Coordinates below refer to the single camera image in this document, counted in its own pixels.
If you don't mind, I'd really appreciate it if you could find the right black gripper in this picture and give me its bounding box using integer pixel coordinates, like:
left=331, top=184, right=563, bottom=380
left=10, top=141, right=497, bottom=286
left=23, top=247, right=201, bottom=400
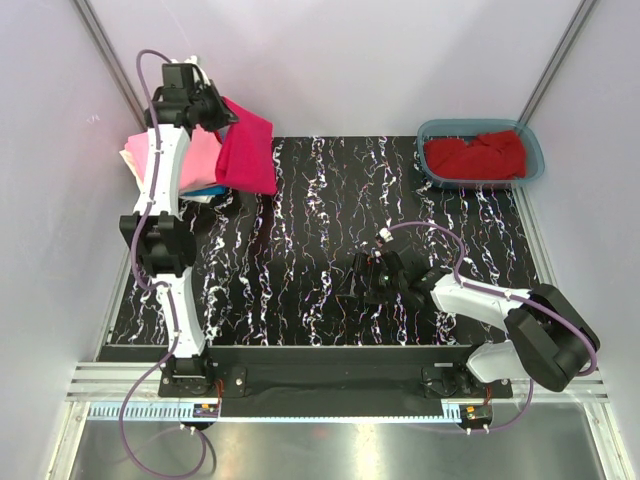
left=336, top=252, right=407, bottom=307

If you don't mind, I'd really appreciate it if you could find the bright pink t shirt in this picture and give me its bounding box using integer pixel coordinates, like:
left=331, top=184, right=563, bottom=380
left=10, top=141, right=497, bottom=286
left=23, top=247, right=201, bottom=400
left=216, top=97, right=277, bottom=196

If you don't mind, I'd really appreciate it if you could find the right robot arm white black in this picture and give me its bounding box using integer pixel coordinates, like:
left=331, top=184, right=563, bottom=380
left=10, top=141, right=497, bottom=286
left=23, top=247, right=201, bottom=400
left=347, top=251, right=600, bottom=397

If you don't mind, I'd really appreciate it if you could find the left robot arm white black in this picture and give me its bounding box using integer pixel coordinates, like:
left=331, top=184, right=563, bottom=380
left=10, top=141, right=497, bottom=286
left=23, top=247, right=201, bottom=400
left=119, top=59, right=237, bottom=397

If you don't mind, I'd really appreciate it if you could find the folded light pink t shirt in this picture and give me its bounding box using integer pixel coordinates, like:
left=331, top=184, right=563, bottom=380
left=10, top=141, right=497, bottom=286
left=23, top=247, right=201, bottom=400
left=125, top=127, right=222, bottom=194

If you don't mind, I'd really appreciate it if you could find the folded cream t shirt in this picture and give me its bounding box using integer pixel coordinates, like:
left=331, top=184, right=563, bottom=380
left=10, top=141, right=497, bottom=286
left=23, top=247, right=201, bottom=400
left=119, top=143, right=148, bottom=192

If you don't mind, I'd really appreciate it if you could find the folded blue t shirt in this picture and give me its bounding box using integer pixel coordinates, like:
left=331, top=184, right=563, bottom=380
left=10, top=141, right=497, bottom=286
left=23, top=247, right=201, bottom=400
left=181, top=185, right=228, bottom=199

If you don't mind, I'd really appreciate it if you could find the black marble pattern mat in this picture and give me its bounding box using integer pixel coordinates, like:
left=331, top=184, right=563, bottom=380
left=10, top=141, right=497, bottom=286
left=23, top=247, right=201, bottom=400
left=107, top=134, right=559, bottom=347

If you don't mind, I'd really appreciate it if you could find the teal plastic basin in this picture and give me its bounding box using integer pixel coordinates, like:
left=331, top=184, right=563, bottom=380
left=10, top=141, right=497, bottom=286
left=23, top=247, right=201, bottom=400
left=416, top=118, right=545, bottom=190

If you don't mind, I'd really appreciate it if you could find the dark red t shirt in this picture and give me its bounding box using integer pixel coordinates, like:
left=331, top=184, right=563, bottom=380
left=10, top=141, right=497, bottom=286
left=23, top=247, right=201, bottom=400
left=423, top=130, right=527, bottom=181

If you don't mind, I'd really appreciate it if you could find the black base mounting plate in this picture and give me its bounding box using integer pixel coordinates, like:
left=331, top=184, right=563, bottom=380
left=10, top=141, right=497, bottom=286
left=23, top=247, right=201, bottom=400
left=159, top=346, right=484, bottom=421

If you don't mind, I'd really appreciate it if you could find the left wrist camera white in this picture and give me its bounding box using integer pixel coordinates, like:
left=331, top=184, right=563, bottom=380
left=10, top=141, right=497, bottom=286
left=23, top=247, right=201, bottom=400
left=162, top=62, right=204, bottom=91

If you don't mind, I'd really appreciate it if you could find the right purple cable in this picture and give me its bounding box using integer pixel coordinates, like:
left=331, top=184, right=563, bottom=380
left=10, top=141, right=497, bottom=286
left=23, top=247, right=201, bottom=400
left=387, top=222, right=601, bottom=436

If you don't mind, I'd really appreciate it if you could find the purple cable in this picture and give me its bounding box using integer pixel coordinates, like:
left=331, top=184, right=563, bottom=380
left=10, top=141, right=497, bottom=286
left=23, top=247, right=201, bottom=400
left=387, top=222, right=601, bottom=436
left=117, top=48, right=219, bottom=476

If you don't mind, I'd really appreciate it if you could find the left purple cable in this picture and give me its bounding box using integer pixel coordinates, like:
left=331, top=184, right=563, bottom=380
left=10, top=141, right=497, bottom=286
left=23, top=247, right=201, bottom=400
left=117, top=48, right=219, bottom=476

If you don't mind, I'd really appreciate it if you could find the aluminium frame rail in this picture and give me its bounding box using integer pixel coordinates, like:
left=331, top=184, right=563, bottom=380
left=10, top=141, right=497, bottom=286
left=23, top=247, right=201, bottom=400
left=48, top=362, right=639, bottom=479

